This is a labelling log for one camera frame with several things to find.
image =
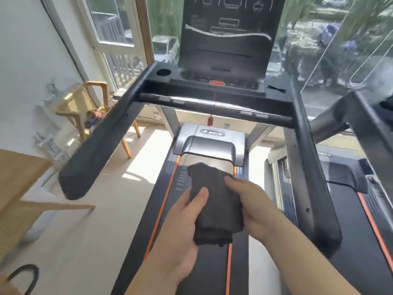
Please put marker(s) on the red safety key clip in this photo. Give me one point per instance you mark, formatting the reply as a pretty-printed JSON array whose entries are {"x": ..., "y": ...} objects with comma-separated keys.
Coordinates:
[{"x": 210, "y": 120}]

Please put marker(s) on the person's left thumb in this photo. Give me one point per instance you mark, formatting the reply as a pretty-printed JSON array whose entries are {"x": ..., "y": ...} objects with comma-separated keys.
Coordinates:
[{"x": 199, "y": 203}]

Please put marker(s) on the wooden armchair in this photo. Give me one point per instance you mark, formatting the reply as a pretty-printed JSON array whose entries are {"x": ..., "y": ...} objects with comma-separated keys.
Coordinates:
[{"x": 89, "y": 116}]

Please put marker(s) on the black treadmill with orange stripes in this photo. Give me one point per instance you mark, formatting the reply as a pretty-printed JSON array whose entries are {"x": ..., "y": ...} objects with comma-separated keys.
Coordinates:
[
  {"x": 359, "y": 181},
  {"x": 215, "y": 119}
]

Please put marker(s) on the white parked car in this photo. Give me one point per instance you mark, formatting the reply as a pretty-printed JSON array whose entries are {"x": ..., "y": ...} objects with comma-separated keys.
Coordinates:
[
  {"x": 165, "y": 47},
  {"x": 274, "y": 62}
]

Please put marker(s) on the wooden woven chair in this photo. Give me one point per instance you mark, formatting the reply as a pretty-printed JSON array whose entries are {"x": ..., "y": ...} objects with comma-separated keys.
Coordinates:
[{"x": 24, "y": 196}]

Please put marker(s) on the dark grey cloth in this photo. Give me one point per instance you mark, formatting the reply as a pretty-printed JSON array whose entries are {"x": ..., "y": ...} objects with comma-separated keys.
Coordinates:
[{"x": 215, "y": 205}]

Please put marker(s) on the person's right forearm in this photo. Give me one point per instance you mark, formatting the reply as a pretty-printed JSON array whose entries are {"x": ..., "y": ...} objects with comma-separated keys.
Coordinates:
[{"x": 307, "y": 261}]

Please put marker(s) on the person's left hand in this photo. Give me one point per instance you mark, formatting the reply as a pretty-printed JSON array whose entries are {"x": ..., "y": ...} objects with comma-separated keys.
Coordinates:
[{"x": 173, "y": 239}]

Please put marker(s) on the person's left forearm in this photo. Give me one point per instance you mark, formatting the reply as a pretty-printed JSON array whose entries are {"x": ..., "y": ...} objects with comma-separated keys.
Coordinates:
[{"x": 153, "y": 274}]

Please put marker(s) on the white window door frame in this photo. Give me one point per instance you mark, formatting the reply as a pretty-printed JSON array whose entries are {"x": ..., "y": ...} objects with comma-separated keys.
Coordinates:
[{"x": 119, "y": 36}]

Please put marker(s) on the person's right hand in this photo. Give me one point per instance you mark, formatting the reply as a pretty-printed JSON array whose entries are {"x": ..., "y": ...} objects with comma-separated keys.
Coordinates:
[{"x": 261, "y": 208}]

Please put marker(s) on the person's right thumb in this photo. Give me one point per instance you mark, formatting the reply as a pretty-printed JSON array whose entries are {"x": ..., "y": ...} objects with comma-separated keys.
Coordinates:
[{"x": 238, "y": 184}]

